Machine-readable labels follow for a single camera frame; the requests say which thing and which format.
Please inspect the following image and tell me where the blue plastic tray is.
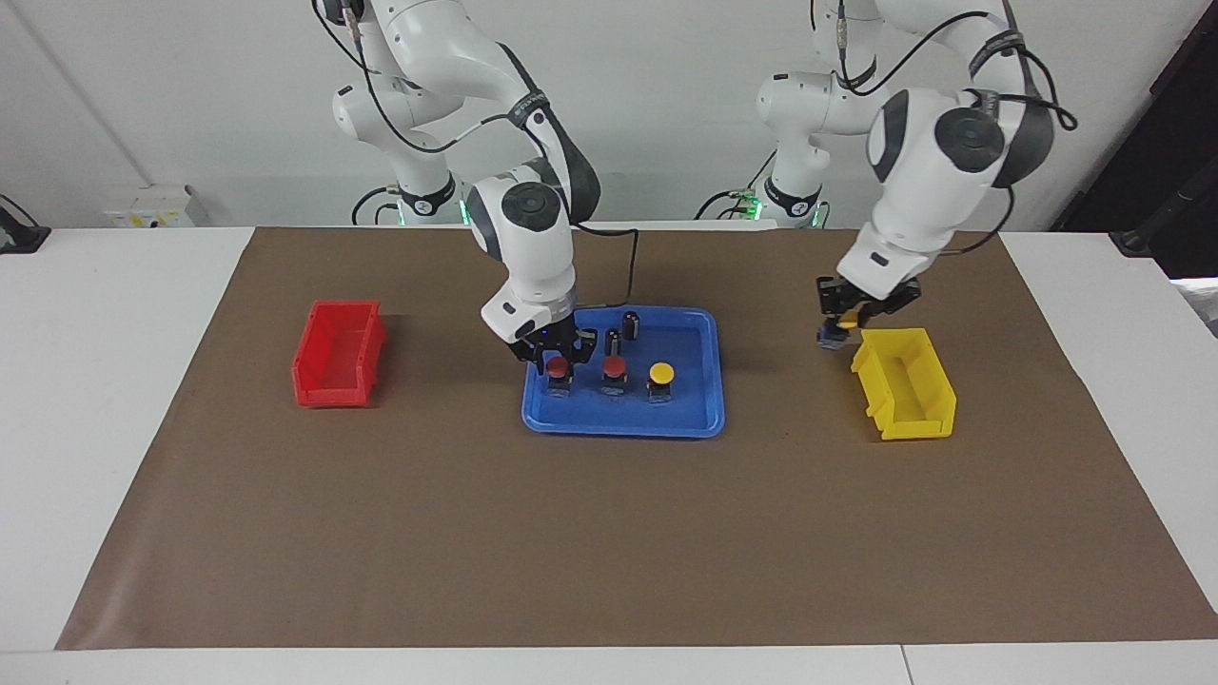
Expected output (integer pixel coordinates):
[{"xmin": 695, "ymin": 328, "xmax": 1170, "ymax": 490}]
[{"xmin": 521, "ymin": 304, "xmax": 726, "ymax": 439}]

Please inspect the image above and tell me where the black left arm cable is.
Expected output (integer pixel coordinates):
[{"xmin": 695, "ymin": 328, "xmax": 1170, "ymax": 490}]
[{"xmin": 809, "ymin": 0, "xmax": 1079, "ymax": 258}]

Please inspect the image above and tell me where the black clamp mount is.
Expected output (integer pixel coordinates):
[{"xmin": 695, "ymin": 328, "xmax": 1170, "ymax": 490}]
[{"xmin": 0, "ymin": 194, "xmax": 51, "ymax": 254}]

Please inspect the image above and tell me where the black left base cable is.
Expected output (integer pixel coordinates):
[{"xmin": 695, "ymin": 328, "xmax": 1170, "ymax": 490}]
[{"xmin": 694, "ymin": 147, "xmax": 783, "ymax": 223}]

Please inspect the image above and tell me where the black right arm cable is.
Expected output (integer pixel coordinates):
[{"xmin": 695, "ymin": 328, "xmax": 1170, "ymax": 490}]
[{"xmin": 312, "ymin": 0, "xmax": 640, "ymax": 307}]

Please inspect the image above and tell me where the black right base cable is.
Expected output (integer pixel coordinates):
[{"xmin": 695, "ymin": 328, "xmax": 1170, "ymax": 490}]
[{"xmin": 349, "ymin": 186, "xmax": 395, "ymax": 227}]

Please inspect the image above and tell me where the brown paper mat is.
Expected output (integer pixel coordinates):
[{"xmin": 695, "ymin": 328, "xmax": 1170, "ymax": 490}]
[{"xmin": 55, "ymin": 226, "xmax": 1218, "ymax": 651}]

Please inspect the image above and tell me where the red plastic bin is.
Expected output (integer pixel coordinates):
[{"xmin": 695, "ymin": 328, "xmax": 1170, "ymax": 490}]
[{"xmin": 290, "ymin": 300, "xmax": 389, "ymax": 408}]

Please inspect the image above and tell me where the yellow plastic bin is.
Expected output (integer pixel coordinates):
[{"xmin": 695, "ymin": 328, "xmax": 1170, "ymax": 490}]
[{"xmin": 850, "ymin": 327, "xmax": 957, "ymax": 440}]

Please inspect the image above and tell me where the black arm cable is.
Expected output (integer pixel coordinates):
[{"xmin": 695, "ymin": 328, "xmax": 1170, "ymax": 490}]
[
  {"xmin": 809, "ymin": 0, "xmax": 1079, "ymax": 258},
  {"xmin": 312, "ymin": 0, "xmax": 640, "ymax": 307}
]

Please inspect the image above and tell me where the white wall socket box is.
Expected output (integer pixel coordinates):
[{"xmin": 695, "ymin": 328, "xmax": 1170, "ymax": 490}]
[{"xmin": 103, "ymin": 185, "xmax": 197, "ymax": 228}]

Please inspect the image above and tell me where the black base cable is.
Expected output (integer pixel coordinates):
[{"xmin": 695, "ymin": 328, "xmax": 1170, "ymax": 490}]
[
  {"xmin": 694, "ymin": 147, "xmax": 783, "ymax": 223},
  {"xmin": 349, "ymin": 186, "xmax": 395, "ymax": 227}
]

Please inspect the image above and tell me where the black stand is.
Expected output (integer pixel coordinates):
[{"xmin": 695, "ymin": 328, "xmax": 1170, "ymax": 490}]
[{"xmin": 1050, "ymin": 0, "xmax": 1218, "ymax": 279}]

